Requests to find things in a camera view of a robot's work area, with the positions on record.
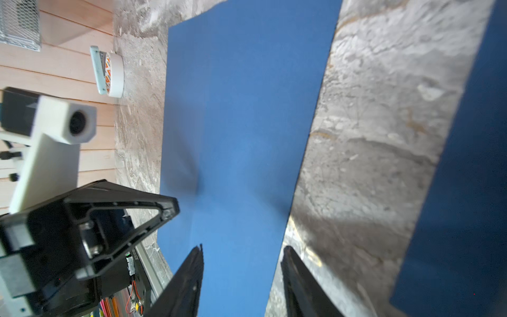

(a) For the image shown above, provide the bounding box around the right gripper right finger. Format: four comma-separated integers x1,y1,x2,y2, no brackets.
281,246,343,317

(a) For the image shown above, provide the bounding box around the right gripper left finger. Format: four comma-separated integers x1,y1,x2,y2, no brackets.
144,244,204,317

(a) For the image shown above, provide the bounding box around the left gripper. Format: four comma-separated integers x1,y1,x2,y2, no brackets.
1,180,180,316

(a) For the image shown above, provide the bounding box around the blue paper sheet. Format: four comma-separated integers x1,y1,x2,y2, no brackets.
158,1,341,316
390,1,506,316

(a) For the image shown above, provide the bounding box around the tape roll on table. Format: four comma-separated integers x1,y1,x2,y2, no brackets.
105,53,124,99

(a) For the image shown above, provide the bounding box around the aluminium frame rail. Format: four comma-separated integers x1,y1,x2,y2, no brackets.
135,244,170,304

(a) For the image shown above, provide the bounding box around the white wire shelf rack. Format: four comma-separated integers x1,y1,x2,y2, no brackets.
0,0,41,52

